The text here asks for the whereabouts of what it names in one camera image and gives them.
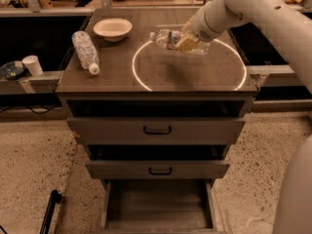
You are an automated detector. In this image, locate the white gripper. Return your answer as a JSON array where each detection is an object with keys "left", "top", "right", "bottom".
[{"left": 175, "top": 4, "right": 224, "bottom": 52}]

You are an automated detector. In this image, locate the clear bottle with red label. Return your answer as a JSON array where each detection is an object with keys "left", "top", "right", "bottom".
[{"left": 149, "top": 29, "right": 210, "bottom": 54}]

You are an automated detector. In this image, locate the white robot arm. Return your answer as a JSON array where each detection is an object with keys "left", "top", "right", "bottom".
[{"left": 175, "top": 0, "right": 312, "bottom": 234}]

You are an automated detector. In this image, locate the grey drawer cabinet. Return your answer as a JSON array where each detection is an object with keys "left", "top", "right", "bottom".
[{"left": 54, "top": 7, "right": 258, "bottom": 234}]

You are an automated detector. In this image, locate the clear bottle with white cap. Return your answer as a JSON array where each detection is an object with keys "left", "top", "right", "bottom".
[{"left": 71, "top": 31, "right": 99, "bottom": 75}]

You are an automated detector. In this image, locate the grey top drawer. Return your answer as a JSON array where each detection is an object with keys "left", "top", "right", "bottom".
[{"left": 67, "top": 99, "right": 244, "bottom": 145}]

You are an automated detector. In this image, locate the grey drawer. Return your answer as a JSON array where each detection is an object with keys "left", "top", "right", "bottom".
[
  {"left": 67, "top": 99, "right": 244, "bottom": 145},
  {"left": 86, "top": 145, "right": 229, "bottom": 179},
  {"left": 101, "top": 179, "right": 217, "bottom": 234}
]

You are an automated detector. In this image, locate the grey middle drawer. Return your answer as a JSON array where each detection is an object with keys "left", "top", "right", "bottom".
[{"left": 86, "top": 145, "right": 229, "bottom": 179}]

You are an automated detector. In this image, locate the grey bottom drawer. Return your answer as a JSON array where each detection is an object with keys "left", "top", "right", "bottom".
[{"left": 101, "top": 179, "right": 217, "bottom": 234}]

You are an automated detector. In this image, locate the white paper bowl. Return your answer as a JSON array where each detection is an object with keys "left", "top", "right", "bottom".
[{"left": 94, "top": 19, "right": 133, "bottom": 42}]

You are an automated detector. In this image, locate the white paper cup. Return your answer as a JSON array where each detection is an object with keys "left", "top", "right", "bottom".
[{"left": 22, "top": 55, "right": 43, "bottom": 76}]

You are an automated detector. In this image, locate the dark round plate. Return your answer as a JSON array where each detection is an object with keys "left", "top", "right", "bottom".
[{"left": 0, "top": 60, "right": 26, "bottom": 80}]

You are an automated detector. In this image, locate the black floor bar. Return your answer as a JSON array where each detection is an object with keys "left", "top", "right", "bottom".
[{"left": 39, "top": 189, "right": 62, "bottom": 234}]

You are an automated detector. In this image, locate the black cable on floor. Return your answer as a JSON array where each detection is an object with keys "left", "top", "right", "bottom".
[{"left": 0, "top": 104, "right": 62, "bottom": 116}]

